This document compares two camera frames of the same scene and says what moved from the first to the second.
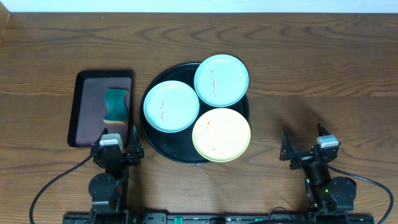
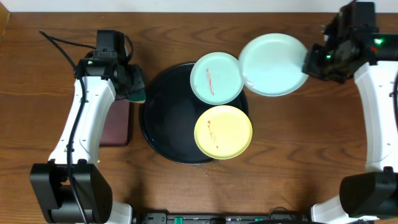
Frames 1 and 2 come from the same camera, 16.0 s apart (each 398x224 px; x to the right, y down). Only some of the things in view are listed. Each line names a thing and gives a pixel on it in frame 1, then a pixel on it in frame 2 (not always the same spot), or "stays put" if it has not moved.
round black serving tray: (179, 146) stays put
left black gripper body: (137, 160) -> (135, 79)
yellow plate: (221, 135) stays put
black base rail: (145, 218) stays put
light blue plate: (171, 106) -> (272, 65)
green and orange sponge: (114, 100) -> (138, 96)
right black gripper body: (303, 159) -> (327, 65)
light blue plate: (221, 80) stays put
